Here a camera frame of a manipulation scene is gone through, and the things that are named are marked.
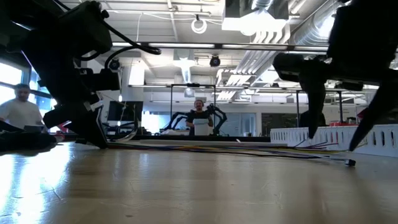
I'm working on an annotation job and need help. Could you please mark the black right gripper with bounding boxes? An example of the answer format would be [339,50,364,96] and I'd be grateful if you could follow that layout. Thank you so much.
[272,34,398,152]

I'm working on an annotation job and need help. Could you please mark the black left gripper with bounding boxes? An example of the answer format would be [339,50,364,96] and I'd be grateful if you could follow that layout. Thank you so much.
[37,67,109,149]

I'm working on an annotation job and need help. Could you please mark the purple wire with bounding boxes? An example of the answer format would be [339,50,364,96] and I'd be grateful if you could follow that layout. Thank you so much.
[292,139,340,149]

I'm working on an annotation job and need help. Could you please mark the white slotted cable duct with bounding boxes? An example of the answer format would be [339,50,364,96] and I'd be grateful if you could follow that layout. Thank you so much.
[269,123,398,158]

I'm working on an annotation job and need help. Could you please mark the black wire with plug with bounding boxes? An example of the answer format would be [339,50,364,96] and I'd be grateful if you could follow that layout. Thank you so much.
[217,151,357,166]

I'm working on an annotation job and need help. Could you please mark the person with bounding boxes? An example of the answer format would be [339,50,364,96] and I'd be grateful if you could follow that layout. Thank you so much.
[0,83,47,131]
[300,110,327,128]
[185,99,215,136]

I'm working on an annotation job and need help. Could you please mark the red bin rack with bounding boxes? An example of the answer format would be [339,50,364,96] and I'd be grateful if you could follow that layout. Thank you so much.
[55,121,72,134]

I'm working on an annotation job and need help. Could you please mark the black monitor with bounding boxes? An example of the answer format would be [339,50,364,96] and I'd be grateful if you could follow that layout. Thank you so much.
[108,101,144,123]

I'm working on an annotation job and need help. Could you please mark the clear safety glasses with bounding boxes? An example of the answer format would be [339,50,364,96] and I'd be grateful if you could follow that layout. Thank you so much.
[104,119,140,143]

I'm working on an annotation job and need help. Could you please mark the white plastic bin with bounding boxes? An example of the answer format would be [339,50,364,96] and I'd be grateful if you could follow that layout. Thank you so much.
[192,118,210,136]

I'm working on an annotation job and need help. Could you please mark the long ceiling light strip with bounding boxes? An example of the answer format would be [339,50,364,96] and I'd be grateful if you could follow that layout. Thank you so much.
[111,42,330,52]

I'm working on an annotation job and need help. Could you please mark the white air diffuser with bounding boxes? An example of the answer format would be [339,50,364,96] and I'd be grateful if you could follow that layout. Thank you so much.
[222,0,292,44]

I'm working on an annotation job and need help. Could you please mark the black frame stand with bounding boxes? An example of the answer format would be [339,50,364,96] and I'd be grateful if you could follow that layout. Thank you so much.
[294,88,345,125]
[169,82,217,136]

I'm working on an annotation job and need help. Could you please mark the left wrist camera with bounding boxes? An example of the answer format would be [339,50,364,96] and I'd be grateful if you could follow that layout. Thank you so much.
[98,67,121,91]

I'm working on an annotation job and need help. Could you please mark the silver round ventilation duct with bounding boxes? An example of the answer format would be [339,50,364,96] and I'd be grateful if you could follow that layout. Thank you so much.
[292,0,341,47]

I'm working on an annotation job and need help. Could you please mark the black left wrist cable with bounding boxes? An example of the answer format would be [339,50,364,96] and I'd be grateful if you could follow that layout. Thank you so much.
[74,11,162,70]

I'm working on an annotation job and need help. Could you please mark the black aluminium table frame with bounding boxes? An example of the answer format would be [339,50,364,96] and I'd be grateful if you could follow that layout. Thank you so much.
[62,133,271,143]

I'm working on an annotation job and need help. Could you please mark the white coiled ceiling cable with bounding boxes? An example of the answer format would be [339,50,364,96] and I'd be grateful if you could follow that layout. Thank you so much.
[190,17,208,35]

